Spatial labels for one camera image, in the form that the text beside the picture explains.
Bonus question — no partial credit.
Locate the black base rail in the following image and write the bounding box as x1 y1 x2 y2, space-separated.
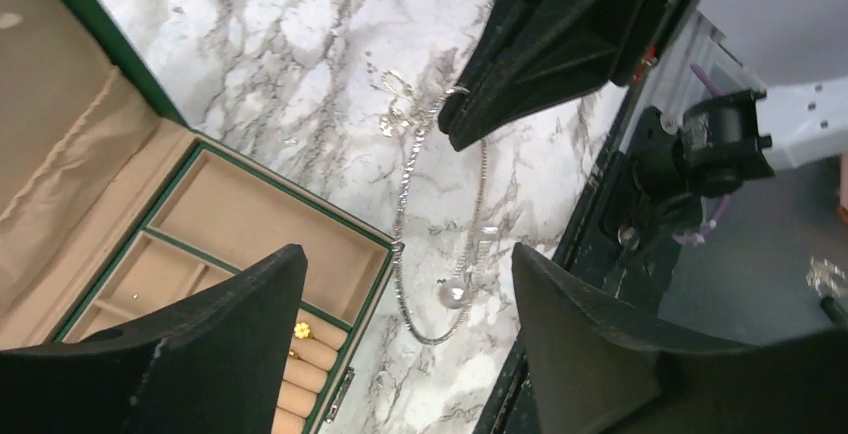
473 80 652 433

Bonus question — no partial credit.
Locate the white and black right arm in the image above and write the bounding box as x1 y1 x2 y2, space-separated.
438 0 847 242

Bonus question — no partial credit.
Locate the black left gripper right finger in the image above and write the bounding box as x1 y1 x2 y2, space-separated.
512 243 847 433

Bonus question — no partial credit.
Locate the silver chain necklace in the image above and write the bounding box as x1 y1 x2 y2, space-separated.
390 85 505 347

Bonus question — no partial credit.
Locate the green jewelry box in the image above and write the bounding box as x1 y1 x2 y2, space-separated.
1 0 398 433

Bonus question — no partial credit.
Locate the small gold earring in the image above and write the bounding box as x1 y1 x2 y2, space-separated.
378 70 417 138

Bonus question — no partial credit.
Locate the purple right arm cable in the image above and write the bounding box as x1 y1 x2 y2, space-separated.
672 63 737 248

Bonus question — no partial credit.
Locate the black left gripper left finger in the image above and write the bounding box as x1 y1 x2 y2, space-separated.
1 244 308 433

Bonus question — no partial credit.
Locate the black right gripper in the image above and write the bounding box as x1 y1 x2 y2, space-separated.
438 0 698 151

